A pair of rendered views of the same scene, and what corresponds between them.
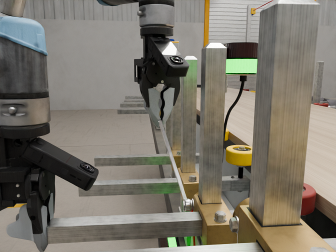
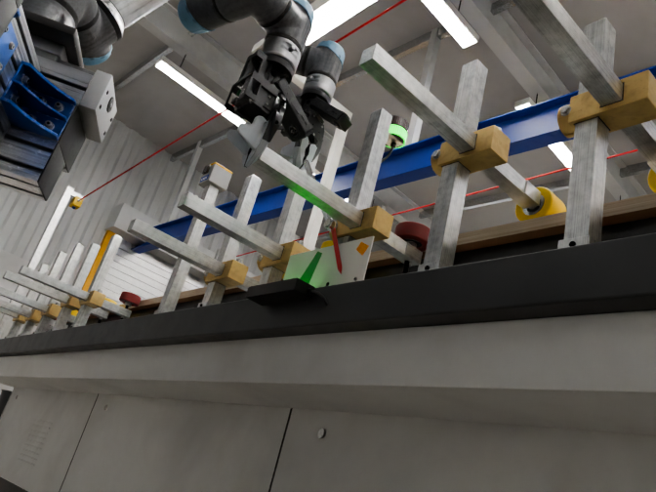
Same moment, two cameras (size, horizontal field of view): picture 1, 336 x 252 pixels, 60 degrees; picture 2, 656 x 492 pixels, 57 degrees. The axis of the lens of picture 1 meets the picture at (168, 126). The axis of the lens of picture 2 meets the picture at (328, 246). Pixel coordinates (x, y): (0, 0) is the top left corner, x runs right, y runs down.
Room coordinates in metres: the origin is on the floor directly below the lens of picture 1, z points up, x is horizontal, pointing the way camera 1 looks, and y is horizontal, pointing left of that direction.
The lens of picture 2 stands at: (-0.44, 0.53, 0.31)
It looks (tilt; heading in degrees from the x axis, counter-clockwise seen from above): 23 degrees up; 329
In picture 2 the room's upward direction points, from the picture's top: 15 degrees clockwise
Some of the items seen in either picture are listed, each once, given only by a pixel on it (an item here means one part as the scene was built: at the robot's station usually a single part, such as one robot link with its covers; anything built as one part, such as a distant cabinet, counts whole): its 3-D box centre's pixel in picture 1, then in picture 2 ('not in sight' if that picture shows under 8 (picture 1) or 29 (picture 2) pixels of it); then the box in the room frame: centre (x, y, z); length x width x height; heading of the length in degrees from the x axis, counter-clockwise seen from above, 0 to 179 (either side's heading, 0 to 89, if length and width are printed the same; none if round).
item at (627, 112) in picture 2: not in sight; (607, 108); (-0.02, -0.13, 0.95); 0.14 x 0.06 x 0.05; 5
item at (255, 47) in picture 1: (241, 51); (395, 127); (0.51, -0.12, 1.14); 0.06 x 0.06 x 0.02
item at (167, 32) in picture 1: (155, 58); (306, 118); (0.66, 0.03, 1.13); 0.09 x 0.08 x 0.12; 26
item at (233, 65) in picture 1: (240, 66); (392, 136); (0.51, -0.12, 1.11); 0.06 x 0.06 x 0.02
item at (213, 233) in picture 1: (213, 217); (360, 228); (0.48, -0.08, 0.85); 0.14 x 0.06 x 0.05; 5
